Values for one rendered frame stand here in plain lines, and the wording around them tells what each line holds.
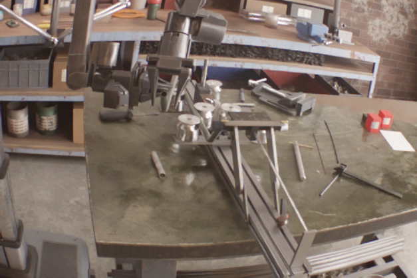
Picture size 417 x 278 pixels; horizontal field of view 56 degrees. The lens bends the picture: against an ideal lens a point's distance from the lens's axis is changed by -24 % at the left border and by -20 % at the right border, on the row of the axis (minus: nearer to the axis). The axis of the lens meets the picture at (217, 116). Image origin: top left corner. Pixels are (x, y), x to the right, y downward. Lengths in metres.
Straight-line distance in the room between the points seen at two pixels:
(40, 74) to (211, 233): 1.85
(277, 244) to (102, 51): 0.61
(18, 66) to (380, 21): 3.03
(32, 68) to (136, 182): 1.65
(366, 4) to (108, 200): 3.26
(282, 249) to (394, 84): 3.63
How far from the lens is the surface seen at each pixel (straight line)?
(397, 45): 4.25
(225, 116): 1.20
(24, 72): 2.59
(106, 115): 1.26
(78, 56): 1.14
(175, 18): 1.00
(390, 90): 4.36
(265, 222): 0.90
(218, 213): 0.96
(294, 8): 3.35
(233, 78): 3.20
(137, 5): 3.04
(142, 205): 0.95
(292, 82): 3.37
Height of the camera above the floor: 1.43
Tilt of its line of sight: 24 degrees down
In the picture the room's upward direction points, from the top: 9 degrees clockwise
